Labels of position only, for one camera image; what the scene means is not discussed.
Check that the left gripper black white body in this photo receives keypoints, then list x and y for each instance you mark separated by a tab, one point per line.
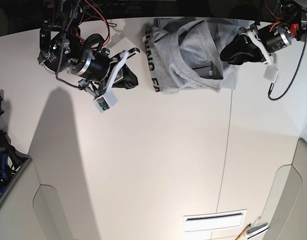
271	38

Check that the right gripper black silver body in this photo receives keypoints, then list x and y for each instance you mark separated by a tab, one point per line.
99	71

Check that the grey T-shirt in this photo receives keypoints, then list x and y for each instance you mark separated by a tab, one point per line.
184	54

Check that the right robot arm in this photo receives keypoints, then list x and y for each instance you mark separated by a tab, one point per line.
60	39

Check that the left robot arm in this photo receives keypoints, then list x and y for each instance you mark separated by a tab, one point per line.
283	11

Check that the black blue chair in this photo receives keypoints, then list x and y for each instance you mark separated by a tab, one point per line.
11	160

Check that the white grey stapler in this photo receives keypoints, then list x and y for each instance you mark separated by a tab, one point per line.
257	230

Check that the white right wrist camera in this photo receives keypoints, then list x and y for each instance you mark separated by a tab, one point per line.
105	102

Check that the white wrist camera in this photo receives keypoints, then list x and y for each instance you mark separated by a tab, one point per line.
271	73
105	102

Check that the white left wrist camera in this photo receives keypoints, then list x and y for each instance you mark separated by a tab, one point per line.
271	73

